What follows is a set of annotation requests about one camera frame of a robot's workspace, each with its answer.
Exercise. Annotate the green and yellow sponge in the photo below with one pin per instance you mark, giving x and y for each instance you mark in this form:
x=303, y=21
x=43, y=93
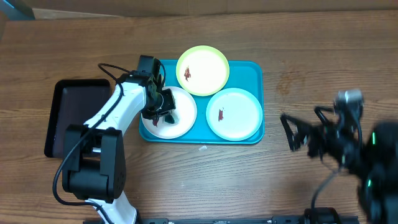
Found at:
x=171, y=119

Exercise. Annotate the white plate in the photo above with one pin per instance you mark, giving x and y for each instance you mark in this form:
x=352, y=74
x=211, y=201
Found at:
x=184, y=115

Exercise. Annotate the light blue plate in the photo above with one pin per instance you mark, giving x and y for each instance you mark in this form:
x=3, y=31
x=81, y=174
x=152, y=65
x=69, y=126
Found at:
x=235, y=114

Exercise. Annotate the teal plastic tray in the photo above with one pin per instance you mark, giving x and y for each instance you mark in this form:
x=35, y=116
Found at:
x=242, y=74

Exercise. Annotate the black water tray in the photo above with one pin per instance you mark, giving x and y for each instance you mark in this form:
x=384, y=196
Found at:
x=74, y=102

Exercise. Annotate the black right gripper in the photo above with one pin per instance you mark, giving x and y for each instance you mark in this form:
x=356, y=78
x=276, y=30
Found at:
x=319, y=131

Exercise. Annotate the yellow-green plate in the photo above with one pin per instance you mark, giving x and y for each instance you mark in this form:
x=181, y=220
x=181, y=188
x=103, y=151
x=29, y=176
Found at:
x=202, y=70

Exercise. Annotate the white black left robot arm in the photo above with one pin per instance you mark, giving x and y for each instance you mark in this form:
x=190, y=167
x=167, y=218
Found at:
x=94, y=167

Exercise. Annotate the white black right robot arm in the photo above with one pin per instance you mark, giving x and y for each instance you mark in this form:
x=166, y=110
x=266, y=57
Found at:
x=373, y=163

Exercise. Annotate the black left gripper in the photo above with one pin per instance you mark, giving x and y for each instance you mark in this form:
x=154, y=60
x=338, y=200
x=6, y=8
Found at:
x=170, y=104

